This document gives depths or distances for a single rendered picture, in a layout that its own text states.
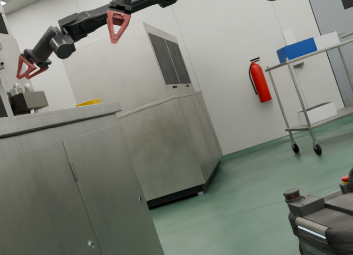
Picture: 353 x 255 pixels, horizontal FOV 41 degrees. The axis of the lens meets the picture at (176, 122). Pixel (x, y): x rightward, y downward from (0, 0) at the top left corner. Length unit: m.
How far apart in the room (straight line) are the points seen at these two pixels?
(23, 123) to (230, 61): 4.93
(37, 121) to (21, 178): 0.16
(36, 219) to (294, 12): 5.14
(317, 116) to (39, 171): 3.63
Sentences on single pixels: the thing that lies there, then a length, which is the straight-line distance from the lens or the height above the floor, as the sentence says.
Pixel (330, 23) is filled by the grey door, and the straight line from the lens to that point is 6.00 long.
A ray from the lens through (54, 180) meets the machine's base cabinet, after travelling 1.25.
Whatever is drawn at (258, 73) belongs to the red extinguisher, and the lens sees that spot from 5.75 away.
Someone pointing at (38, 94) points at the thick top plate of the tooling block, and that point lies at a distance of 1.83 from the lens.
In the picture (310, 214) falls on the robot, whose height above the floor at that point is 0.24.
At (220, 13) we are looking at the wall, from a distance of 6.00.
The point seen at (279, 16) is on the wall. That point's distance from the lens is 5.97.
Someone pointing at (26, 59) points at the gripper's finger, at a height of 1.11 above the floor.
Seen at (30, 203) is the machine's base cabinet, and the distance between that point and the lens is 1.13.
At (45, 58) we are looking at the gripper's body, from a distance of 1.64.
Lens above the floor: 0.79
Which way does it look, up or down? 1 degrees down
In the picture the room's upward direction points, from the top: 19 degrees counter-clockwise
